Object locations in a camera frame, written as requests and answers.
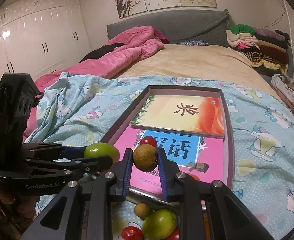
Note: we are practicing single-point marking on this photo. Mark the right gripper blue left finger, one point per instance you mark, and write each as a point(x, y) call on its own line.
point(122, 170)

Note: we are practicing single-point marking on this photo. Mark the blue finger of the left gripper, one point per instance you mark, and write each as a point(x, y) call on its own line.
point(71, 152)
point(87, 166)

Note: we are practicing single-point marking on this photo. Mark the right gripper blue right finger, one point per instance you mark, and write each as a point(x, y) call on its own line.
point(171, 178)

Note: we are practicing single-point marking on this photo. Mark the brown longan fruit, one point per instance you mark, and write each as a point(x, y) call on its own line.
point(145, 157)
point(142, 210)

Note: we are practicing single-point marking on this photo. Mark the red cherry tomato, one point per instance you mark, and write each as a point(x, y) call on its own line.
point(174, 236)
point(132, 233)
point(148, 140)

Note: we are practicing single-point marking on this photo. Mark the large green apple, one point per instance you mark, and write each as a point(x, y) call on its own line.
point(98, 149)

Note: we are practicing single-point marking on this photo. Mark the small orange tangerine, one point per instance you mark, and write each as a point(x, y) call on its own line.
point(194, 176)

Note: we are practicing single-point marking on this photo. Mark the pink workbook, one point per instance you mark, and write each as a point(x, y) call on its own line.
point(202, 156)

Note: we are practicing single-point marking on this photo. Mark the shallow grey cardboard box tray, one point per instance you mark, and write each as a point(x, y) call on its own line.
point(137, 101)

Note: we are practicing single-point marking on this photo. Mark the yellow orange booklet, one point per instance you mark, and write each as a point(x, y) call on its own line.
point(183, 113)

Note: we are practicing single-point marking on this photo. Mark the Hello Kitty blue quilt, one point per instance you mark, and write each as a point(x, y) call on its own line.
point(78, 109)

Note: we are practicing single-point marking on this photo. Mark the black garment on bed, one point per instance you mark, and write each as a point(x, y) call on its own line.
point(98, 53)

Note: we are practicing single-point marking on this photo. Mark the white wardrobe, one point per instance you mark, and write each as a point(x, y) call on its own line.
point(41, 36)

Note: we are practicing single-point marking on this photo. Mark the beige bed blanket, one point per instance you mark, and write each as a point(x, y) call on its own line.
point(203, 62)

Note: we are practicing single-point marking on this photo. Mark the pink comforter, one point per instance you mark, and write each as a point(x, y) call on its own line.
point(139, 44)

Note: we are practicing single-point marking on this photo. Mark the white crumpled clothes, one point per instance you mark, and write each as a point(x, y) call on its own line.
point(284, 84)

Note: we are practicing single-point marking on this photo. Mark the grey headboard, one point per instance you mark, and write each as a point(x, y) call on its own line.
point(181, 25)

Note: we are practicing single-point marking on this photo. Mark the stack of folded clothes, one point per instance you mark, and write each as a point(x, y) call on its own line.
point(266, 50)

